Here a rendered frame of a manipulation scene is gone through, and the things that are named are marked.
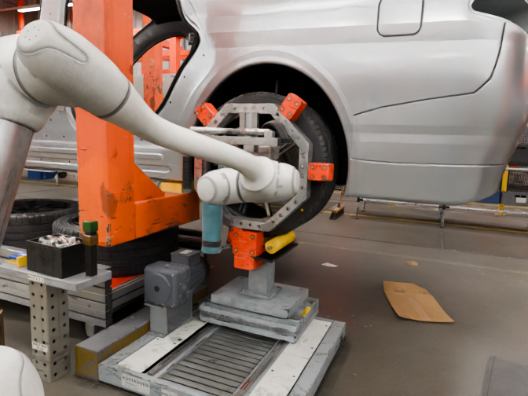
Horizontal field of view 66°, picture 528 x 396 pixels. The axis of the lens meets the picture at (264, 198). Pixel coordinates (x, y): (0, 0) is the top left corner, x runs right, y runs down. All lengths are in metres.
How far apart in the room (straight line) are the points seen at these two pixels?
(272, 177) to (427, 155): 0.83
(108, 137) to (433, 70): 1.28
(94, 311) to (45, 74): 1.40
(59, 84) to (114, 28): 0.99
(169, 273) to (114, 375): 0.43
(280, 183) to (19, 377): 0.70
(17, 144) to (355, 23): 1.36
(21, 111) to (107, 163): 0.84
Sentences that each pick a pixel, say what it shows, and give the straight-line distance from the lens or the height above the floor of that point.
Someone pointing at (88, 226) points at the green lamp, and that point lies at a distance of 1.59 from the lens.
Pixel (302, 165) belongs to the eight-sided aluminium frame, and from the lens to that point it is 1.72.
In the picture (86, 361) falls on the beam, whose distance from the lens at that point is 1.89.
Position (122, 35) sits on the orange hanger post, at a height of 1.36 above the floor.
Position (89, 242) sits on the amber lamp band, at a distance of 1.60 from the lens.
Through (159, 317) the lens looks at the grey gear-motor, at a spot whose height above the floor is 0.16.
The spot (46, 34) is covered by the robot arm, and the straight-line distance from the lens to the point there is 0.80.
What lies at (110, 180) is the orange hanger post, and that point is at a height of 0.79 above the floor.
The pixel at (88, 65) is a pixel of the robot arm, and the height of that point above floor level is 1.09.
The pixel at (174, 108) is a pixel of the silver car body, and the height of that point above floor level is 1.11.
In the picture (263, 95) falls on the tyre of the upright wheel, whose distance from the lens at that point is 1.84.
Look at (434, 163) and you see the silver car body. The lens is 1.75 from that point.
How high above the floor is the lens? 0.98
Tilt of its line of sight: 8 degrees down
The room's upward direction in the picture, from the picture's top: 2 degrees clockwise
